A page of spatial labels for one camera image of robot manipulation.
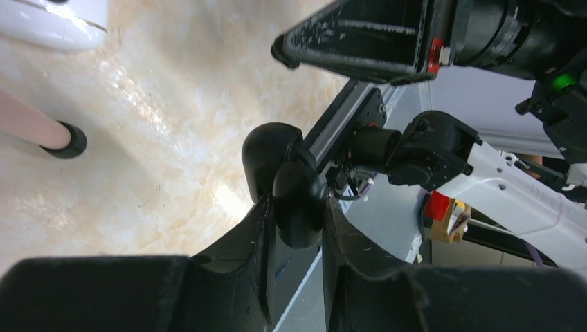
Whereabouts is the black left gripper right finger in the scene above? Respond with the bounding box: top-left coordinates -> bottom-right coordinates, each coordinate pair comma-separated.
322,199 -> 586,331

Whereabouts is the white earbud charging case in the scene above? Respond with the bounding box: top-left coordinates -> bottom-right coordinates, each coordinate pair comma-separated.
1,0 -> 109,52

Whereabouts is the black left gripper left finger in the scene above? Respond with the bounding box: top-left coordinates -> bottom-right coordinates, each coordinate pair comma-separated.
1,197 -> 275,331

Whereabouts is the black earbud charging case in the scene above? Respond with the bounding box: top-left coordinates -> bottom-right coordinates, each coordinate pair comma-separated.
242,122 -> 327,249

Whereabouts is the pink music stand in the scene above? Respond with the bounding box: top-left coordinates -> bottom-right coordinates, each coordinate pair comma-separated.
1,89 -> 87,159

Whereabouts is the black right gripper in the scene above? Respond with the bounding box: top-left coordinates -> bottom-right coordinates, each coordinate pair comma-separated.
271,0 -> 586,86

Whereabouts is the cardboard box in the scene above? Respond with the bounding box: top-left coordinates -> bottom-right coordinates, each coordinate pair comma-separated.
429,198 -> 471,243

